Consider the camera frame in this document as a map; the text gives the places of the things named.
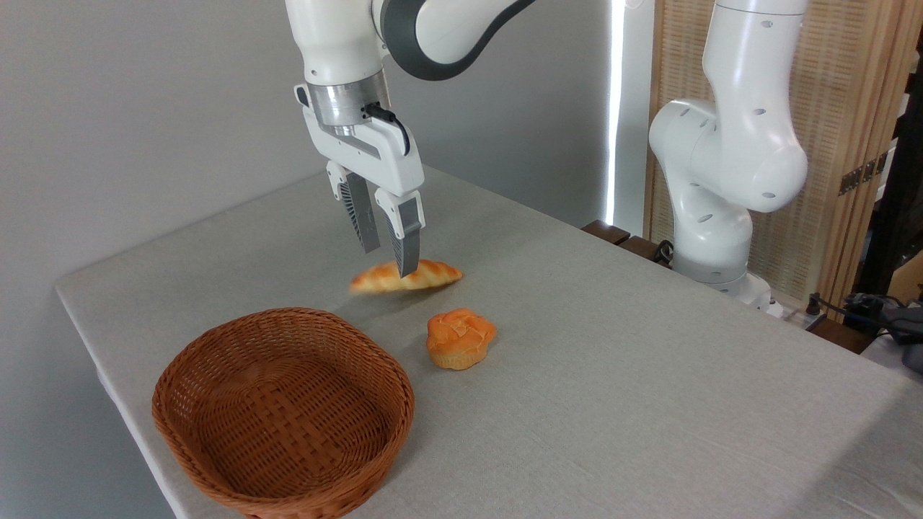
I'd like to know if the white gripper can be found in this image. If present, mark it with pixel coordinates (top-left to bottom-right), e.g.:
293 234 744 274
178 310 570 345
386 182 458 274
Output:
293 83 427 279

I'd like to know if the braided golden bread loaf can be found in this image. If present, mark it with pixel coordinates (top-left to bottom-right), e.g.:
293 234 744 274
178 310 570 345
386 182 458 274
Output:
349 258 464 294

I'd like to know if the orange muffin-shaped bread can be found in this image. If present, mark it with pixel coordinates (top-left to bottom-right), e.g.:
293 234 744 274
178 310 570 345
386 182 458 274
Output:
426 309 497 371

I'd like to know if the brown wicker basket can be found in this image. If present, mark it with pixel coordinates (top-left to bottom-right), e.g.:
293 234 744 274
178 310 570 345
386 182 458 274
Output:
151 308 415 519

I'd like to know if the dark wooden block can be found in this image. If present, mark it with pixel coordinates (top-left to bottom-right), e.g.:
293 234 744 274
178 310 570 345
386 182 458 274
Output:
619 236 673 269
581 220 632 247

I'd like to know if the grey tablecloth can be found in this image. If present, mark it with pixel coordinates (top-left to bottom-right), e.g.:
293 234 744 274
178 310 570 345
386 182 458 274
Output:
56 164 923 519

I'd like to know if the bamboo folding screen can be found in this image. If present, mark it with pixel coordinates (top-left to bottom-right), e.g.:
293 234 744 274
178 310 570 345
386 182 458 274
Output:
644 0 923 312

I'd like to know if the brass screen hinge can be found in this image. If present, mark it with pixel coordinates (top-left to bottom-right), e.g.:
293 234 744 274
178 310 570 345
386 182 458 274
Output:
839 151 889 197

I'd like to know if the black metal stand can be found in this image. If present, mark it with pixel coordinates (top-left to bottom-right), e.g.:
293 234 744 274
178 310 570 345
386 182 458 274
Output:
858 72 923 296

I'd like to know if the grey black power adapter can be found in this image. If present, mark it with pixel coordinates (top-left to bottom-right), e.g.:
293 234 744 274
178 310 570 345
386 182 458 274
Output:
842 292 923 373

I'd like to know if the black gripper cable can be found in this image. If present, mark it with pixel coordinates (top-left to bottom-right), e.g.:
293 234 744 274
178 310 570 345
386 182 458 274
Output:
364 103 412 157

